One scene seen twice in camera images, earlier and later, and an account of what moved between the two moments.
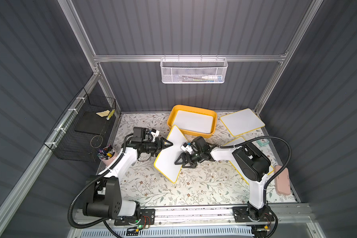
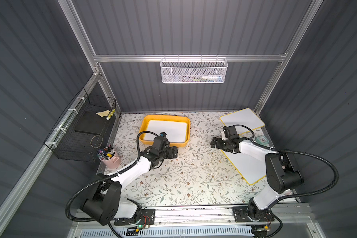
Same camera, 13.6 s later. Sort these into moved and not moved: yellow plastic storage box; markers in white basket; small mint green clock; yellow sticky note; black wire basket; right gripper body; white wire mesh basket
Moved: yellow plastic storage box; right gripper body
Not moved: markers in white basket; white wire mesh basket; black wire basket; small mint green clock; yellow sticky note
